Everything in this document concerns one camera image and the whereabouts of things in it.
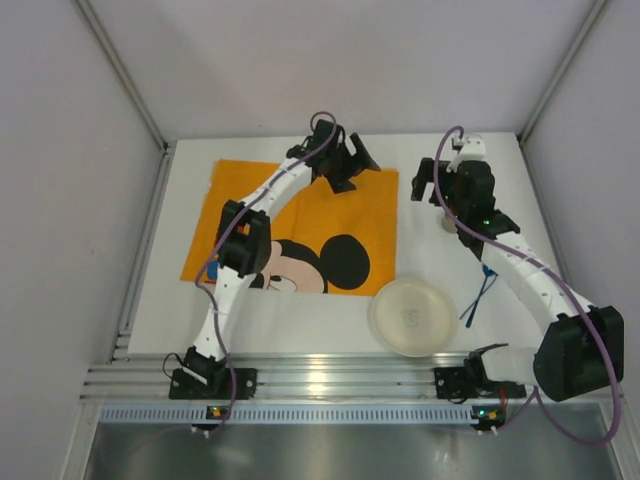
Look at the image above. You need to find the purple cable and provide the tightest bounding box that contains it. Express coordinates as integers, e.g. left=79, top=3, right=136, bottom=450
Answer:
left=432, top=124, right=624, bottom=447
left=194, top=109, right=346, bottom=434

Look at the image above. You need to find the orange cartoon mouse placemat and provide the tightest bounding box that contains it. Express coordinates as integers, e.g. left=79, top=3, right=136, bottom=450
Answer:
left=180, top=160, right=399, bottom=296

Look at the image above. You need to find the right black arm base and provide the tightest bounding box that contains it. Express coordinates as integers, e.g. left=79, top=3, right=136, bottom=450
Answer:
left=433, top=367, right=526, bottom=404

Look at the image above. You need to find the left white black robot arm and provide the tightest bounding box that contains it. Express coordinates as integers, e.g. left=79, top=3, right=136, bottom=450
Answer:
left=179, top=112, right=380, bottom=391

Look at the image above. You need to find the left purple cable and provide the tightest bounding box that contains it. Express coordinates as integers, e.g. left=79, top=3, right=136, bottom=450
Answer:
left=194, top=109, right=346, bottom=434

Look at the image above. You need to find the speckled ceramic cup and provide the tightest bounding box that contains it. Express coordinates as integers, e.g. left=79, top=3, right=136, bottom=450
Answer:
left=440, top=215, right=457, bottom=234

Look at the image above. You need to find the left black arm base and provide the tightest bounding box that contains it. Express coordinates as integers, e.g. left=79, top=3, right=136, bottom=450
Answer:
left=168, top=368, right=258, bottom=400

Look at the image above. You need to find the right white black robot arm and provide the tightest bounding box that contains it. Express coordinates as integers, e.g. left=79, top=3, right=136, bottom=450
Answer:
left=411, top=158, right=624, bottom=402

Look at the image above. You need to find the aluminium mounting rail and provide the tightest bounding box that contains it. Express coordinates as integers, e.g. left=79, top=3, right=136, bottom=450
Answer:
left=80, top=332, right=463, bottom=403

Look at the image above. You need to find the blue fork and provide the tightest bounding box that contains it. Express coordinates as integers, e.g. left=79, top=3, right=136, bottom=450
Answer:
left=459, top=266, right=499, bottom=321

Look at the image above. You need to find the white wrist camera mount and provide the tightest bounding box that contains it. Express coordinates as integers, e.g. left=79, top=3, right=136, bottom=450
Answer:
left=446, top=133, right=486, bottom=173

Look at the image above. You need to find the slotted grey cable duct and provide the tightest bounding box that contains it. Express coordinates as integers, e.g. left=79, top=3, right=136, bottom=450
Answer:
left=100, top=404, right=505, bottom=429

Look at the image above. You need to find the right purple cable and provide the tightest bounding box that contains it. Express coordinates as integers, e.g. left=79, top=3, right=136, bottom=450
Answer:
left=432, top=124, right=624, bottom=447

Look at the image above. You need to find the cream round plate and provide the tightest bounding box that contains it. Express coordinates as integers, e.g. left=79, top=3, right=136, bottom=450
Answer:
left=367, top=277, right=458, bottom=358

